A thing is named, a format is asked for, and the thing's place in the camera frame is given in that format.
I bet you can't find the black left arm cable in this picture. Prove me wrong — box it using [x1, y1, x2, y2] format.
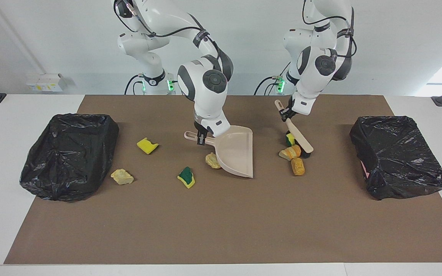
[302, 0, 358, 60]

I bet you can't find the beige brush with black bristles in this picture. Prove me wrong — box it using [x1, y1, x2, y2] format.
[274, 99, 314, 158]

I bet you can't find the black plastic bin bag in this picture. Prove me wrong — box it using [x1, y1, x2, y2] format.
[19, 113, 120, 202]
[350, 116, 442, 201]

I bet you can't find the large green yellow sponge piece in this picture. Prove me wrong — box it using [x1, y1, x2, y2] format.
[177, 166, 196, 189]

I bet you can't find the white wall socket box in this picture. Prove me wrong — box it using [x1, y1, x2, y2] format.
[26, 74, 67, 92]

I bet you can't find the orange striped croissant toy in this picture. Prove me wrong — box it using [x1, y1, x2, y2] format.
[279, 144, 302, 161]

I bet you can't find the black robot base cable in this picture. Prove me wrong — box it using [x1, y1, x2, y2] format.
[254, 75, 286, 95]
[124, 74, 145, 95]

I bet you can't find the beige plastic dustpan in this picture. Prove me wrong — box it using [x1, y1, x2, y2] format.
[184, 125, 254, 179]

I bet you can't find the brown bread roll toy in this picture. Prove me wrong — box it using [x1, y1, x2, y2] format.
[290, 157, 305, 176]

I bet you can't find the plain yellow sponge piece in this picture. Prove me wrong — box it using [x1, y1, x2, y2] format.
[136, 137, 159, 155]

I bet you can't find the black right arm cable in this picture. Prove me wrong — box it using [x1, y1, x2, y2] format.
[114, 0, 223, 75]

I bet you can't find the pale yellow pastry toy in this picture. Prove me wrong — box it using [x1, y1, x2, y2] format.
[205, 152, 222, 169]

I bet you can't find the brown table mat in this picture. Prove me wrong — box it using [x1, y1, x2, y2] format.
[3, 95, 442, 265]

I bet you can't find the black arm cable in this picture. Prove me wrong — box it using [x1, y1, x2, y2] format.
[302, 0, 358, 60]
[114, 0, 223, 75]

